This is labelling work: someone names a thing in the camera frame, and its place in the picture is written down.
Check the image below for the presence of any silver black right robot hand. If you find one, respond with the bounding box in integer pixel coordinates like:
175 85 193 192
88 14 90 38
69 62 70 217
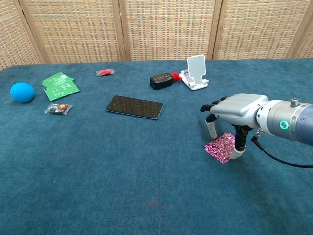
200 93 269 160

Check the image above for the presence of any pink patterned card front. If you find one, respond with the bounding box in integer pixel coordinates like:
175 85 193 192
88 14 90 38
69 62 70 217
204 132 236 165

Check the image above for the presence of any white folding phone stand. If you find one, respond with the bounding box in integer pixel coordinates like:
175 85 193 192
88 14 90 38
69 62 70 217
179 54 210 91

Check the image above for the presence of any woven bamboo screen panel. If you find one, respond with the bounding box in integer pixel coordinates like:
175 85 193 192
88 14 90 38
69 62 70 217
13 0 131 64
0 0 47 71
286 4 313 59
207 0 313 60
119 0 223 61

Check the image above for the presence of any small black box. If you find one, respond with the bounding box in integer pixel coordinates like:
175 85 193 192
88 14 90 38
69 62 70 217
149 73 173 90

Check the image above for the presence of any black smartphone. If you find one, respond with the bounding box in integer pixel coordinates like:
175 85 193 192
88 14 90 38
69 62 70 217
105 95 164 121

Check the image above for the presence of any red wrapped candy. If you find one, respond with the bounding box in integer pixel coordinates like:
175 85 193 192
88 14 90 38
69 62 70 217
95 69 116 77

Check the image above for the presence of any blue felt table cover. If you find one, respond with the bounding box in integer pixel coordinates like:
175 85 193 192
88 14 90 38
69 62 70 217
0 57 313 235

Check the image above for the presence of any green sachet packet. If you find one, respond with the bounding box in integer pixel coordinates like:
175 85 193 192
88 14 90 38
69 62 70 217
40 72 75 89
44 80 81 102

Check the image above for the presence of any clear wrapped snack packet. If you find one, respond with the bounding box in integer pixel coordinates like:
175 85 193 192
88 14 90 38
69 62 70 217
44 102 73 115

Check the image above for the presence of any blue ball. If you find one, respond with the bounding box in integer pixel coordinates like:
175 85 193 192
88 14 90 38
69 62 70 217
9 82 35 103

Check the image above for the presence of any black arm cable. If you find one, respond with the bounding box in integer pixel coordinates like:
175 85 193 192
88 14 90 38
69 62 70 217
250 135 313 169

